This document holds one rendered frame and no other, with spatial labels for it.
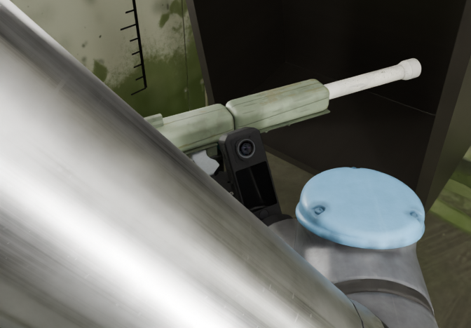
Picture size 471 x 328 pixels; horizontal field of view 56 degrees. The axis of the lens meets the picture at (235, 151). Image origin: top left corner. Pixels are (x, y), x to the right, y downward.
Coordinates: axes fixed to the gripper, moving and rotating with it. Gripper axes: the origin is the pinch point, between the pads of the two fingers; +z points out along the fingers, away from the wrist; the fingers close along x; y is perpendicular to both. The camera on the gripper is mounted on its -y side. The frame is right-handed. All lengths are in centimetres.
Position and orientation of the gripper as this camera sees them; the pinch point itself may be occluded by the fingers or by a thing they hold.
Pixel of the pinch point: (208, 139)
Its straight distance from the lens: 64.3
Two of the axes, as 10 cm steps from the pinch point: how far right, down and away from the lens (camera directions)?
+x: 9.1, -3.1, 2.9
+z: -4.2, -5.5, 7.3
